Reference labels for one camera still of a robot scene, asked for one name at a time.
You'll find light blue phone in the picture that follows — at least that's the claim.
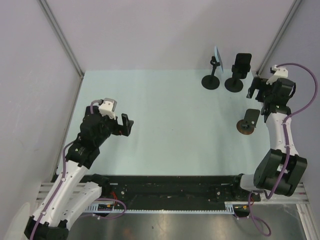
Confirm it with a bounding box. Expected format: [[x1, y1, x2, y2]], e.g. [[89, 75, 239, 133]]
[[214, 46, 224, 73]]

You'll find wooden base phone stand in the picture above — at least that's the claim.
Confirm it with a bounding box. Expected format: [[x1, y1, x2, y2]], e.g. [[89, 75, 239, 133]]
[[236, 108, 260, 135]]

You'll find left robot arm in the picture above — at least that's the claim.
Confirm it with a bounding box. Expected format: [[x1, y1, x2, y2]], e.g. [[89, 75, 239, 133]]
[[24, 98, 134, 240]]

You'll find black stand with blue phone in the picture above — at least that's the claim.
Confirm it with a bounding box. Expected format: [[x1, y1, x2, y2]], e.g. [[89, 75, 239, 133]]
[[201, 56, 220, 90]]

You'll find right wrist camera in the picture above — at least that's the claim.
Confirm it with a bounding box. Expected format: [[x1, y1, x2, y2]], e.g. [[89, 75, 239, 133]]
[[266, 65, 289, 85]]

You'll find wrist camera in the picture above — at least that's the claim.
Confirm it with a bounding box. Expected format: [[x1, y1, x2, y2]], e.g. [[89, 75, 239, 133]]
[[266, 65, 289, 85], [98, 98, 117, 120]]

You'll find white cable duct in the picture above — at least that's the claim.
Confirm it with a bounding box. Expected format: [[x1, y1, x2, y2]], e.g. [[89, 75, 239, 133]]
[[84, 201, 253, 215]]

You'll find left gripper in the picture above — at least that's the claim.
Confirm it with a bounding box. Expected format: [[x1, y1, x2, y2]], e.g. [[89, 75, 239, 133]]
[[95, 106, 133, 146]]

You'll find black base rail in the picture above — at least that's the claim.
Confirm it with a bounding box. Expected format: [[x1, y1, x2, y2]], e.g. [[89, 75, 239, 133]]
[[102, 175, 261, 211]]

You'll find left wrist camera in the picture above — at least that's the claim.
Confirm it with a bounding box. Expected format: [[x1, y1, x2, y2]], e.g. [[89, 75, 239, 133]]
[[98, 98, 117, 120]]

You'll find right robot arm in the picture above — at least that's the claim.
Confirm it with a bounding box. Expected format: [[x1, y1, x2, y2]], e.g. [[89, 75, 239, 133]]
[[230, 77, 308, 201]]

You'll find black phone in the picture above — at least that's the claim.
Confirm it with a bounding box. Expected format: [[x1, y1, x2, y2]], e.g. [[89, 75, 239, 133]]
[[234, 53, 252, 73]]

